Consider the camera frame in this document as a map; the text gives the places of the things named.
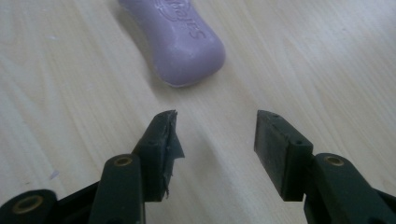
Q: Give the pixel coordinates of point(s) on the purple soap bar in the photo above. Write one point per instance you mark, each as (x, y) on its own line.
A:
(183, 40)

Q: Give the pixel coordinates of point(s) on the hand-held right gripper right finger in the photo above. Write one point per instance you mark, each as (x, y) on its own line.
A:
(289, 161)

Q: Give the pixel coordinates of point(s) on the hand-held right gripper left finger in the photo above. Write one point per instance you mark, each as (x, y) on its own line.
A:
(152, 161)

